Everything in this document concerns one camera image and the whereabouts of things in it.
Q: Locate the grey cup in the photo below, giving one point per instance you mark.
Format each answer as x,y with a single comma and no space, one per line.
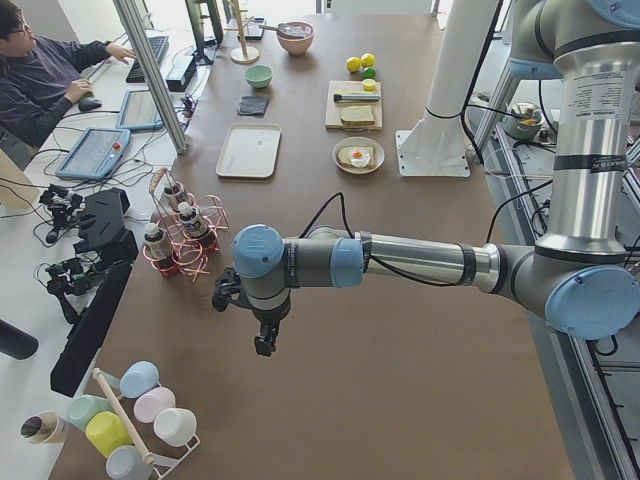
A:
125,463

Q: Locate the yellow lemon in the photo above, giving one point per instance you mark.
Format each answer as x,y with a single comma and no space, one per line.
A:
353,64
367,60

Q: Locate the wooden mug tree stand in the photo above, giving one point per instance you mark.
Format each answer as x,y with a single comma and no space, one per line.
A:
244,54

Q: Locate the yellow cup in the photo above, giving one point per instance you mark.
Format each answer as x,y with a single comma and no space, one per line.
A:
106,432

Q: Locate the wooden cutting board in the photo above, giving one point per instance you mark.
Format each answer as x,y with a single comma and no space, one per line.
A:
351,105

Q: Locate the paper cup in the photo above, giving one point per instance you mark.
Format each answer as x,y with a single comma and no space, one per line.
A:
45,427

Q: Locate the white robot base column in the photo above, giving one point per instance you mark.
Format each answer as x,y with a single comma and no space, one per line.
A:
436,146

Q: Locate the green cup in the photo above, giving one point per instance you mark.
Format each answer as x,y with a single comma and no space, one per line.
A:
84,408

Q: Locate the aluminium frame post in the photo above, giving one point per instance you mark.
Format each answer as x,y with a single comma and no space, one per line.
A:
132,22

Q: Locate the white cup rack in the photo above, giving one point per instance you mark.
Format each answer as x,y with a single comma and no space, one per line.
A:
163,458

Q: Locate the blue cup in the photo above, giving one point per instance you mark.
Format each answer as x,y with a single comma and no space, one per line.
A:
139,378

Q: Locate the green lime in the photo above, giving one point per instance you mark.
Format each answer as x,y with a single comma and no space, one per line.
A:
369,72

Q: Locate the white round plate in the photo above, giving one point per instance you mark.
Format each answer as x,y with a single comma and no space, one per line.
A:
360,141

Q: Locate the pink bowl with ice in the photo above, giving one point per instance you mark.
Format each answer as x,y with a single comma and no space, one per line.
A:
297,46

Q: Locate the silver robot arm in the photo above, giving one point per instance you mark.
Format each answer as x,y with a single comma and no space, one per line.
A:
573,275

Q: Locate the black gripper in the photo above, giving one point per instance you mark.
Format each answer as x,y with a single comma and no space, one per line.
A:
265,320

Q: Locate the dark drink bottle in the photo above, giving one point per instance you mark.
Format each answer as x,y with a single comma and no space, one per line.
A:
192,222
174,195
158,248

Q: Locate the beige serving tray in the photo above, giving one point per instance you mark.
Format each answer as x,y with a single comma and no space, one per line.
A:
249,151

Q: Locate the copper wire bottle rack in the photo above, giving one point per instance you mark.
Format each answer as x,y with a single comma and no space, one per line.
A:
189,256

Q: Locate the pink cup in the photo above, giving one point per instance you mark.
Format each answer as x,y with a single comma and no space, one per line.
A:
149,405

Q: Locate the grey folded cloth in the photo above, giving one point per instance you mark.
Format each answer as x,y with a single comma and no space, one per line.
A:
253,105

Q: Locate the blue teach pendant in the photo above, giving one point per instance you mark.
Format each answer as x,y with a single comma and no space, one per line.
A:
138,112
95,154

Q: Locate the green bowl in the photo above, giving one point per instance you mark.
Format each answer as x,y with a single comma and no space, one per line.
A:
259,76

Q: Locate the metal ice scoop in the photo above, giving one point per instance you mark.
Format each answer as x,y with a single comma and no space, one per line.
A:
286,30

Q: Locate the seated person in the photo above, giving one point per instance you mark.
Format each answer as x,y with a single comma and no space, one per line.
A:
41,78

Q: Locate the black computer mouse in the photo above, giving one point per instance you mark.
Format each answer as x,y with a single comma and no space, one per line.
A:
88,104

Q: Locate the lemon half slice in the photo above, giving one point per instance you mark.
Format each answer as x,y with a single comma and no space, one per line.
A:
369,85

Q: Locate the bottom bread slice with egg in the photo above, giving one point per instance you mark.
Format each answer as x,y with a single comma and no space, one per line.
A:
357,157

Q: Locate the white cup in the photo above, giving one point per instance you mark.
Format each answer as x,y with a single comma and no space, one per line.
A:
175,426

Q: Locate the steel pot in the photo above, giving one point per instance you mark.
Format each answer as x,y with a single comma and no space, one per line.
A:
523,121

